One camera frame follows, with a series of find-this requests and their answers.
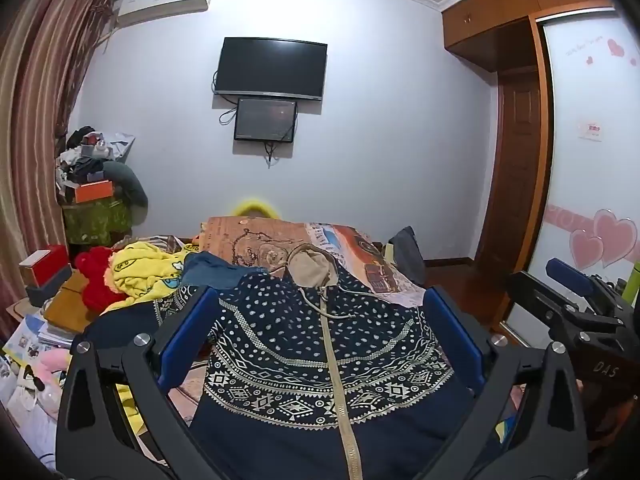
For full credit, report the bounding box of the orange printed bed quilt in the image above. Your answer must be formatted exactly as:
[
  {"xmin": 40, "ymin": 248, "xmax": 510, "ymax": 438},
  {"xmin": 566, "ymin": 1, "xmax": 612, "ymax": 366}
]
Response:
[{"xmin": 195, "ymin": 216, "xmax": 425, "ymax": 308}]

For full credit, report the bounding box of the navy patterned zip hoodie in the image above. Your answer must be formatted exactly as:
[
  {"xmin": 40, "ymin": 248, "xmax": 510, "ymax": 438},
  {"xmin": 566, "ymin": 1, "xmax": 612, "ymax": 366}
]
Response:
[{"xmin": 81, "ymin": 242, "xmax": 507, "ymax": 480}]

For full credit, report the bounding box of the wooden wardrobe with sliding door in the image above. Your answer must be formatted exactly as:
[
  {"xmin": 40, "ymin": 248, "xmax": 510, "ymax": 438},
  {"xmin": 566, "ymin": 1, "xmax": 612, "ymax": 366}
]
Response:
[{"xmin": 440, "ymin": 0, "xmax": 639, "ymax": 348}]

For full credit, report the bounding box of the yellow cartoon fleece blanket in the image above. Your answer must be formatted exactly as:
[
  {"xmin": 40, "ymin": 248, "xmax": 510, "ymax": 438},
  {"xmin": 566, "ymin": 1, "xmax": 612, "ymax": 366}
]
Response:
[{"xmin": 105, "ymin": 242, "xmax": 198, "ymax": 312}]

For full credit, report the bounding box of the red plush garment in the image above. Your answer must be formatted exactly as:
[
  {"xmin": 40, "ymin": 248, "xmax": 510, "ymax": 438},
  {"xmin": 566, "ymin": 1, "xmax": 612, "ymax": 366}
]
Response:
[{"xmin": 75, "ymin": 246, "xmax": 127, "ymax": 313}]

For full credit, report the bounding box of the wooden room door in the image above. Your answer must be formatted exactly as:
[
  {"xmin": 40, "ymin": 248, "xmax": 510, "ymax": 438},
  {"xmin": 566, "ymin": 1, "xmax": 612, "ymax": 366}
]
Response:
[{"xmin": 476, "ymin": 70, "xmax": 540, "ymax": 280}]

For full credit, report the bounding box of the small wall monitor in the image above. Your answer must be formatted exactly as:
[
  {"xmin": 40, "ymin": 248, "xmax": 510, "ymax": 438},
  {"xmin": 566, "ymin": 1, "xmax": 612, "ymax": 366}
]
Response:
[{"xmin": 234, "ymin": 98, "xmax": 297, "ymax": 143}]

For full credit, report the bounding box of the red and white box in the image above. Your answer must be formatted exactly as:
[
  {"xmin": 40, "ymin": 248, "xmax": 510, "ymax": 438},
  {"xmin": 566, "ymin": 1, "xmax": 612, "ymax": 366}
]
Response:
[{"xmin": 18, "ymin": 245, "xmax": 68, "ymax": 287}]

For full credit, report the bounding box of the large wall television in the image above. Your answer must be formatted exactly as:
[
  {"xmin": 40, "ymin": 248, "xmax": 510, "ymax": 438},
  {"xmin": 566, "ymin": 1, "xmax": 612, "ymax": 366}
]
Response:
[{"xmin": 214, "ymin": 37, "xmax": 328, "ymax": 101}]

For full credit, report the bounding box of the blue denim jacket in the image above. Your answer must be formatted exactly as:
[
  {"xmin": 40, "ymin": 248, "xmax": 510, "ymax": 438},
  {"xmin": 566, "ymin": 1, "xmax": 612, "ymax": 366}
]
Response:
[{"xmin": 180, "ymin": 252, "xmax": 267, "ymax": 290}]

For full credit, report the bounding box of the grey pillow on clutter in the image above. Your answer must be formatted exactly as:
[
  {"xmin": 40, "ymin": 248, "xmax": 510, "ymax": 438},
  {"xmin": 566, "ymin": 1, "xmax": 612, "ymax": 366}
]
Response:
[{"xmin": 103, "ymin": 160, "xmax": 149, "ymax": 208}]

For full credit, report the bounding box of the orange box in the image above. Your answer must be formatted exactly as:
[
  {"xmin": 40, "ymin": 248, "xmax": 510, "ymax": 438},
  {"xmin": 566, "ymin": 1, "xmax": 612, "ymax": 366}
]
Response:
[{"xmin": 75, "ymin": 180, "xmax": 114, "ymax": 204}]

